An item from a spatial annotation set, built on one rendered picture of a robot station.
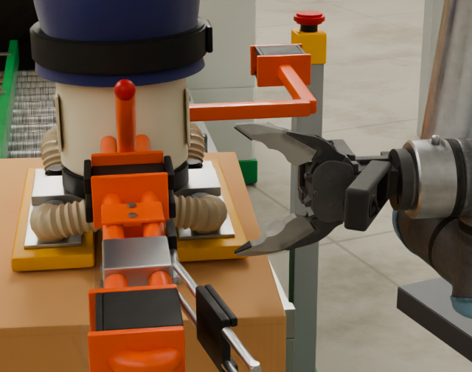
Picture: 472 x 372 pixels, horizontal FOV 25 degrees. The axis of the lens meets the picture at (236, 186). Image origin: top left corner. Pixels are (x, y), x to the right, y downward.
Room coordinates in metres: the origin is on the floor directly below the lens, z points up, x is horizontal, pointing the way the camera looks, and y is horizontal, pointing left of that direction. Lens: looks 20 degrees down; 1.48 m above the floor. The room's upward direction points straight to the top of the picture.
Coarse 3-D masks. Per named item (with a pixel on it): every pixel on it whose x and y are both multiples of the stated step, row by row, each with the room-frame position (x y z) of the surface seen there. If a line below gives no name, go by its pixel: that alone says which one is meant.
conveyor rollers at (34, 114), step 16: (0, 80) 3.75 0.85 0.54; (32, 80) 3.77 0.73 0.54; (48, 80) 3.72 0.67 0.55; (16, 96) 3.51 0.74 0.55; (32, 96) 3.51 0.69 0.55; (48, 96) 3.52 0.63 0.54; (16, 112) 3.32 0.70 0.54; (32, 112) 3.33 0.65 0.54; (48, 112) 3.34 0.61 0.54; (16, 128) 3.15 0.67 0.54; (32, 128) 3.15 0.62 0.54; (48, 128) 3.16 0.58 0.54; (16, 144) 2.98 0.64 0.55; (32, 144) 2.98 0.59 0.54
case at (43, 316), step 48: (0, 192) 1.48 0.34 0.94; (240, 192) 1.48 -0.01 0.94; (0, 240) 1.29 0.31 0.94; (96, 240) 1.29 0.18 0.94; (0, 288) 1.15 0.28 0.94; (48, 288) 1.15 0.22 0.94; (96, 288) 1.15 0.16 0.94; (240, 288) 1.15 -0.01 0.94; (0, 336) 1.05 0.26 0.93; (48, 336) 1.05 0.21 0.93; (192, 336) 1.07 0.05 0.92; (240, 336) 1.07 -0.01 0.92
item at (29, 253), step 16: (32, 176) 1.48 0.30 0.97; (32, 208) 1.34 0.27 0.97; (16, 240) 1.24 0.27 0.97; (32, 240) 1.23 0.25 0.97; (64, 240) 1.23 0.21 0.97; (80, 240) 1.23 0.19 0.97; (16, 256) 1.19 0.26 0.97; (32, 256) 1.19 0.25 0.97; (48, 256) 1.19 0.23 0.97; (64, 256) 1.19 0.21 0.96; (80, 256) 1.20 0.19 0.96
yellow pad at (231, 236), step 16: (192, 160) 1.46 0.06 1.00; (208, 160) 1.55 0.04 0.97; (224, 176) 1.48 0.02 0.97; (224, 192) 1.41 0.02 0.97; (224, 224) 1.27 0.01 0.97; (240, 224) 1.29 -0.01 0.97; (192, 240) 1.23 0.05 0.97; (208, 240) 1.23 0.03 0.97; (224, 240) 1.23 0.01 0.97; (240, 240) 1.23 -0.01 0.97; (192, 256) 1.21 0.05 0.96; (208, 256) 1.21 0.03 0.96; (224, 256) 1.22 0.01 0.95; (240, 256) 1.22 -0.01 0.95
